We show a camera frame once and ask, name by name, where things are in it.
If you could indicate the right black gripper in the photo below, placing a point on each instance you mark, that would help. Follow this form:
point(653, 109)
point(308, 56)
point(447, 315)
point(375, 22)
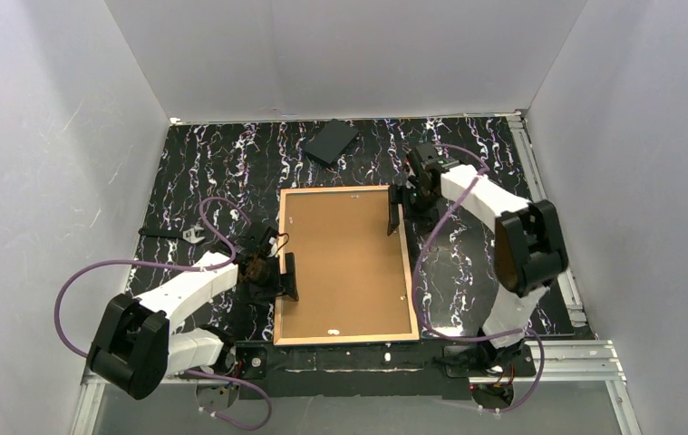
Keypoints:
point(402, 196)

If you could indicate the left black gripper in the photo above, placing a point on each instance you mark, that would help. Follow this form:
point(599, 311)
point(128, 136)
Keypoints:
point(277, 278)

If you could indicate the light wooden picture frame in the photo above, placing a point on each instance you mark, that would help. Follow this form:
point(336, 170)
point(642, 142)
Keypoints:
point(280, 270)

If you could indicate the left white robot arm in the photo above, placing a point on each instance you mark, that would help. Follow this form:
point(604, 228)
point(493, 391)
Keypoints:
point(137, 343)

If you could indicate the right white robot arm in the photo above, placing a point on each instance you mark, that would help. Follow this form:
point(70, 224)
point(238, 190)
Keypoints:
point(529, 247)

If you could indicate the black foam block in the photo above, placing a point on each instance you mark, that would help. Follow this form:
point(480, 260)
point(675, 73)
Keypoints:
point(329, 143)

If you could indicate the small metal bracket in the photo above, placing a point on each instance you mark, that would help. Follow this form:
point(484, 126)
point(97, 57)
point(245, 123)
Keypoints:
point(194, 235)

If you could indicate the black mounting base plate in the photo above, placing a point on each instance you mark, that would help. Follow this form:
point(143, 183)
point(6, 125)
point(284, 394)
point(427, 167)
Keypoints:
point(433, 367)

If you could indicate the aluminium rail right side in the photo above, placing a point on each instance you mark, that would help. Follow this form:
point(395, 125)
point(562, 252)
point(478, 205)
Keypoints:
point(527, 157)

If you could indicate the aluminium rail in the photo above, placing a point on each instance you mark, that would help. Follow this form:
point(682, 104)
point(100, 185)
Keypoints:
point(579, 388)
point(527, 157)

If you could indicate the aluminium rail front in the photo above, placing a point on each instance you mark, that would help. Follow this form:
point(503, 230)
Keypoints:
point(579, 388)

